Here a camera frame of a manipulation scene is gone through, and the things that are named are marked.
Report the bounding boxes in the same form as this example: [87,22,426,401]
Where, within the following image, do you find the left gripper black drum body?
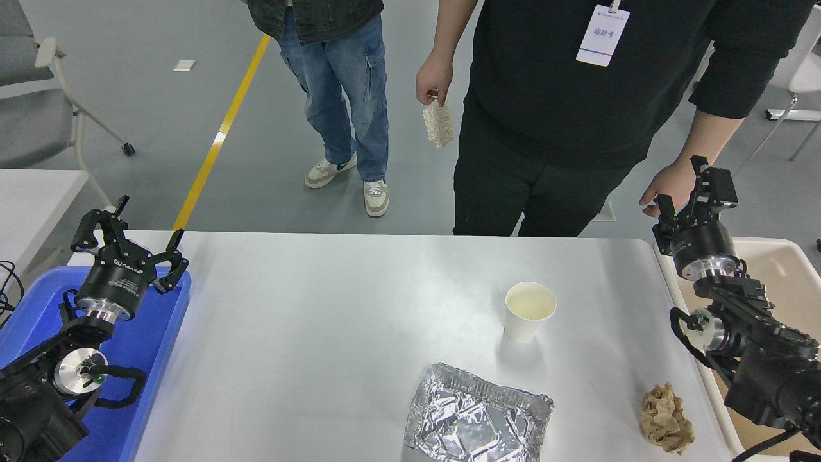
[76,253,158,317]

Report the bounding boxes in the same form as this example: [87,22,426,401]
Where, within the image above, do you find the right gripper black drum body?
[653,217,740,270]

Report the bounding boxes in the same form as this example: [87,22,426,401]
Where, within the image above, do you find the white paper cup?
[504,281,557,343]

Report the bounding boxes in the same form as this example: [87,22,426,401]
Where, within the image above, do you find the tan paper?
[640,382,695,455]

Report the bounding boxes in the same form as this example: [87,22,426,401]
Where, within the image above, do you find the pale rice snack bar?
[422,99,455,149]

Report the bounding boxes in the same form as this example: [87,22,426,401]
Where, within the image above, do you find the crinkled silver foil tray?
[404,363,554,462]

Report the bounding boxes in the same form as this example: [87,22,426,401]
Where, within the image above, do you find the person's left hand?
[639,157,700,218]

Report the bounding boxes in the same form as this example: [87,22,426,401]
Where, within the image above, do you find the person's right hand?
[416,55,455,107]

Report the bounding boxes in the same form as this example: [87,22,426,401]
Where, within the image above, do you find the blue plastic tray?
[0,265,192,462]

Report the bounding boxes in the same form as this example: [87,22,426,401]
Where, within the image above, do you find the white table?
[0,169,89,283]

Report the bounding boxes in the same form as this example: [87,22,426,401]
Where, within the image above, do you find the large pale plastic bin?
[653,236,821,462]

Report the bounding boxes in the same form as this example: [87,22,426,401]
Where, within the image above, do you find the grey office chair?
[0,0,136,209]

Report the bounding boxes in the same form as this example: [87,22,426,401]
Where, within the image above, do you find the white plastic chair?
[734,5,821,173]

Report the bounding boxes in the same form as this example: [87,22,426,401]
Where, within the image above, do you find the person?
[416,0,821,238]
[242,0,390,218]

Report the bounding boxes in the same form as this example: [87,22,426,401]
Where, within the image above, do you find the white name badge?
[575,0,631,67]

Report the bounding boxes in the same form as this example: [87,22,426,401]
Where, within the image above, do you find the black cables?
[0,260,25,329]

